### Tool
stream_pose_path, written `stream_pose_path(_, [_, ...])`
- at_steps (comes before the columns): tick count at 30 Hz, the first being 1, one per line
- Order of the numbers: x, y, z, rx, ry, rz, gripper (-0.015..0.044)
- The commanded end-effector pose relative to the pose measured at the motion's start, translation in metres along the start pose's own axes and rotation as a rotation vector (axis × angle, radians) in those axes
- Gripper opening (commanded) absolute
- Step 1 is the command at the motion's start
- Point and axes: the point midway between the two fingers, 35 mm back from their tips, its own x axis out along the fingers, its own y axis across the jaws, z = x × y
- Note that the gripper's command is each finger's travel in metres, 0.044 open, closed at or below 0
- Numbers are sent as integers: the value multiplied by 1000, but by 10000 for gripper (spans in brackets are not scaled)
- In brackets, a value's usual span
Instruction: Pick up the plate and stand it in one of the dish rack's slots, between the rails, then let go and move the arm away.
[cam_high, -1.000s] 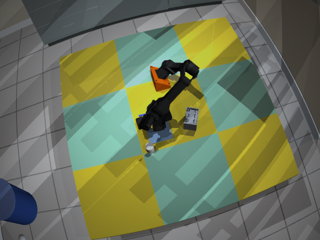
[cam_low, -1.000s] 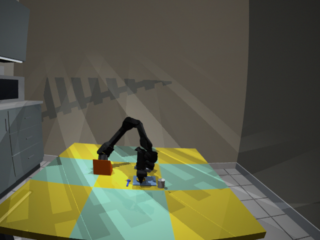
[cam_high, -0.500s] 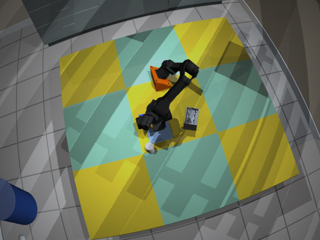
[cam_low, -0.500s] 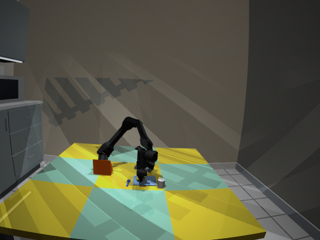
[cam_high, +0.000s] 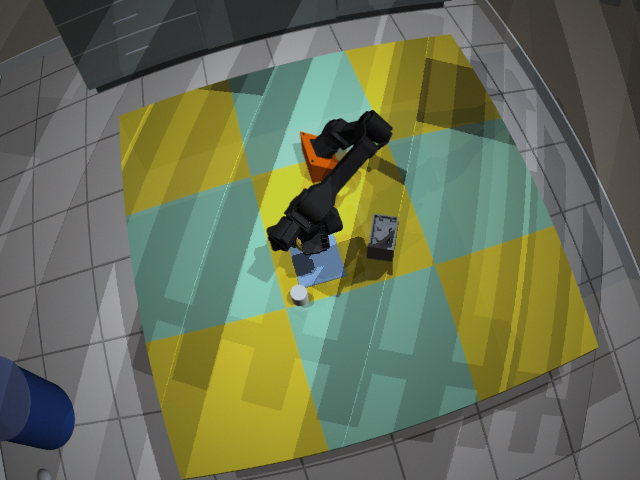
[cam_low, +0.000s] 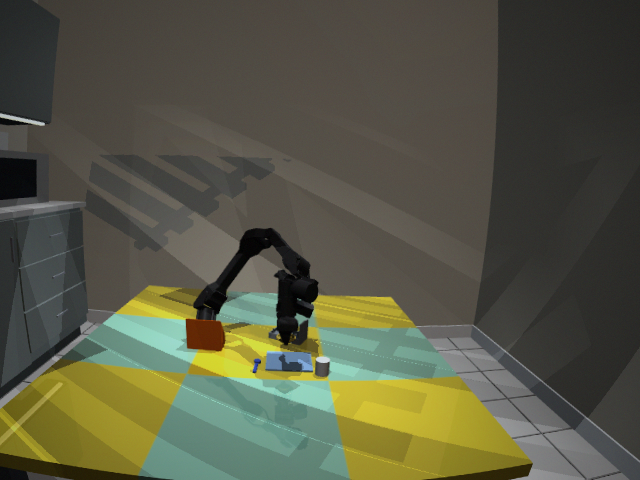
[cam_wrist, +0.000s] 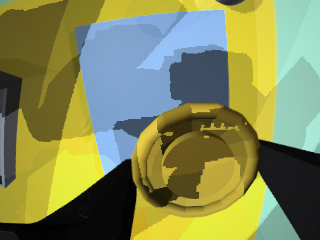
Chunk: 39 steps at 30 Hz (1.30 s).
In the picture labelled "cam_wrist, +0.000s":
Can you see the golden-brown round plate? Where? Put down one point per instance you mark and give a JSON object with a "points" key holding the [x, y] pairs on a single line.
{"points": [[196, 159]]}

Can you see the grey cylinder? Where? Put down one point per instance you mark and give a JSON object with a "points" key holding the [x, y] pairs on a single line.
{"points": [[230, 2]]}

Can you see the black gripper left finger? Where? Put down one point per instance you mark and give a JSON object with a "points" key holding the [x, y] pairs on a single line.
{"points": [[103, 212]]}

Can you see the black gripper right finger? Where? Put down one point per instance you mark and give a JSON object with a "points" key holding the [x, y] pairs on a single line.
{"points": [[293, 177]]}

